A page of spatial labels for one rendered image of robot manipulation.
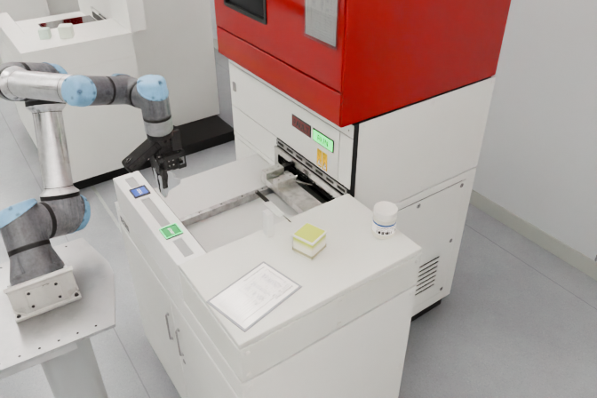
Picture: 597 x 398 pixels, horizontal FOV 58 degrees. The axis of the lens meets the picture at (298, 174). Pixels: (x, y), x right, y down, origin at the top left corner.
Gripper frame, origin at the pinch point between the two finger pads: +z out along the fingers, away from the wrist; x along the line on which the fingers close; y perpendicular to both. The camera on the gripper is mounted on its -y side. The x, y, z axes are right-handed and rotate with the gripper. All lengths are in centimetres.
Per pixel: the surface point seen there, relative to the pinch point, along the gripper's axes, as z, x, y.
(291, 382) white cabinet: 40, -50, 11
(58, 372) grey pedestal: 55, 4, -41
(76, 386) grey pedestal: 63, 3, -38
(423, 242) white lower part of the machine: 57, -15, 102
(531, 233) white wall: 106, -8, 206
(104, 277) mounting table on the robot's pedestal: 28.7, 8.2, -20.1
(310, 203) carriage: 23, -4, 51
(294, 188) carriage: 23, 7, 52
